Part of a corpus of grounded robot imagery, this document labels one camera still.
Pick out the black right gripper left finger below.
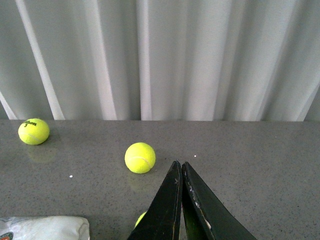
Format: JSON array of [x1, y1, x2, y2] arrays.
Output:
[[128, 160, 183, 240]]

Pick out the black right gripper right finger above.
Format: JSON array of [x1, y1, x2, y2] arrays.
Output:
[[182, 162, 256, 240]]

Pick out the clear Wilson tennis can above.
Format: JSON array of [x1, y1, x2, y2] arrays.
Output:
[[0, 215, 90, 240]]

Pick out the plain yellow tennis ball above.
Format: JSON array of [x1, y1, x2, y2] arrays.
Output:
[[124, 142, 156, 174]]

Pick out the Wilson tennis ball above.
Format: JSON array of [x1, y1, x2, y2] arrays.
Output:
[[18, 118, 50, 146]]

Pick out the white pleated curtain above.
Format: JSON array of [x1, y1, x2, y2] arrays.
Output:
[[0, 0, 320, 121]]

